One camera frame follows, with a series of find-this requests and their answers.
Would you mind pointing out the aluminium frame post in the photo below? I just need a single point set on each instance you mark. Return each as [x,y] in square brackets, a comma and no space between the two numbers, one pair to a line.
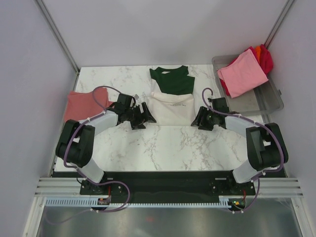
[56,33]
[278,23]

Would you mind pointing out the pink t-shirt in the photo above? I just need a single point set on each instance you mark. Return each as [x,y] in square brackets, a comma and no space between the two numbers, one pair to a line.
[243,74]

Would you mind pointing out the white and green t-shirt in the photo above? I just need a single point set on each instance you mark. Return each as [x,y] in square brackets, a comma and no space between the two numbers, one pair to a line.
[171,101]

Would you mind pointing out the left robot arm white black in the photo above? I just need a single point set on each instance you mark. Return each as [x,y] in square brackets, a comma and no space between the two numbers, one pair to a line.
[76,142]

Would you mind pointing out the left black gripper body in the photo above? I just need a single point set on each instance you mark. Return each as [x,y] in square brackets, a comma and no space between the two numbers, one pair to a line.
[136,118]

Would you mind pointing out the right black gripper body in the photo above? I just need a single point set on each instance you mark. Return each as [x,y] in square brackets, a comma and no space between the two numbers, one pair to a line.
[208,119]

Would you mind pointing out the aluminium extrusion rail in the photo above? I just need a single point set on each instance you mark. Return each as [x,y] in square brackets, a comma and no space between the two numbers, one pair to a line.
[57,187]

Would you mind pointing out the white slotted cable duct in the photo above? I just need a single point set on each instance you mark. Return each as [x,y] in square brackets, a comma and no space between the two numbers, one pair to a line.
[114,202]

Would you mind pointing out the folded salmon red t-shirt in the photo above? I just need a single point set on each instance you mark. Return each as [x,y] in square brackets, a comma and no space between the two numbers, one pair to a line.
[85,105]

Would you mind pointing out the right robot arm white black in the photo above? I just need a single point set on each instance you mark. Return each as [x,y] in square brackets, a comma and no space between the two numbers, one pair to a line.
[265,146]

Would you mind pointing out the left aluminium frame post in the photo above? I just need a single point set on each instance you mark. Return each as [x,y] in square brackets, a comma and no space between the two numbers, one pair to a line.
[56,33]

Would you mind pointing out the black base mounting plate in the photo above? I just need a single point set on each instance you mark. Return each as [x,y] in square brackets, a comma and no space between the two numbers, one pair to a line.
[170,186]

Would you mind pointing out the orange t-shirt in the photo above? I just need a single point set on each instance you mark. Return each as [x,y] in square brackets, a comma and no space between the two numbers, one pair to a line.
[258,51]

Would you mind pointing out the right aluminium frame post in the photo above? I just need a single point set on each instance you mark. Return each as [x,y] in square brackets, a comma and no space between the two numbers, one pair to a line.
[278,23]

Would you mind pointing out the clear grey plastic bin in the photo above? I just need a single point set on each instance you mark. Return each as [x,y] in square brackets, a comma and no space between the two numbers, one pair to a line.
[262,100]

